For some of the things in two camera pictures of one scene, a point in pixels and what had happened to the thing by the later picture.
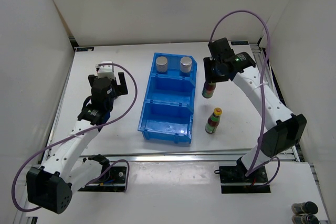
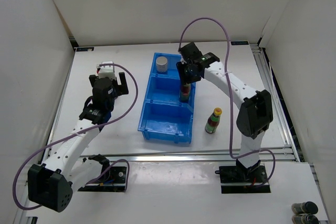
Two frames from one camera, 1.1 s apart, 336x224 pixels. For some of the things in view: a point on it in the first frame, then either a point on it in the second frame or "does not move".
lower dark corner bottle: [305, 219] does not move
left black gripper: [121, 88] does not move
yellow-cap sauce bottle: [208, 89] -> [185, 92]
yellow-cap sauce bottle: [213, 120] does not move
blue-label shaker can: [161, 64] does not move
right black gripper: [208, 63] -> [180, 66]
